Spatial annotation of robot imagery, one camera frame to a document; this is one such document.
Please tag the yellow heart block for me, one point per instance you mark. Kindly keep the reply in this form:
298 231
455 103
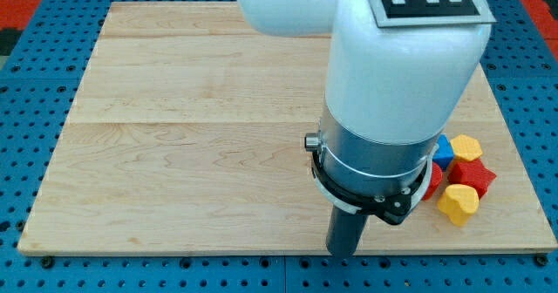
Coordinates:
459 203

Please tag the red round block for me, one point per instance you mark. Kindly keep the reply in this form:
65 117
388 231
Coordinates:
437 176

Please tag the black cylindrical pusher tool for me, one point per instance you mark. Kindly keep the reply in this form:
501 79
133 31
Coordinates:
344 232

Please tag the blue cube block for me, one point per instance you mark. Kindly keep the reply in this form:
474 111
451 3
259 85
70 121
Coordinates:
444 155

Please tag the black white fiducial marker plate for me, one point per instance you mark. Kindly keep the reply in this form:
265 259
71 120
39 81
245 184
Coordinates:
422 13

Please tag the yellow hexagon block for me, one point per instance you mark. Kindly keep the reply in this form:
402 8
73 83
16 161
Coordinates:
466 148

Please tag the red star block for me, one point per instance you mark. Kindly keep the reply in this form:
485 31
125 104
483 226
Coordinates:
473 174

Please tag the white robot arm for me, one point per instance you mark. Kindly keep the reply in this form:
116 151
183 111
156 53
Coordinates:
396 71

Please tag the wooden board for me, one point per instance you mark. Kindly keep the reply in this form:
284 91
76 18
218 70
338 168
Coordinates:
185 138

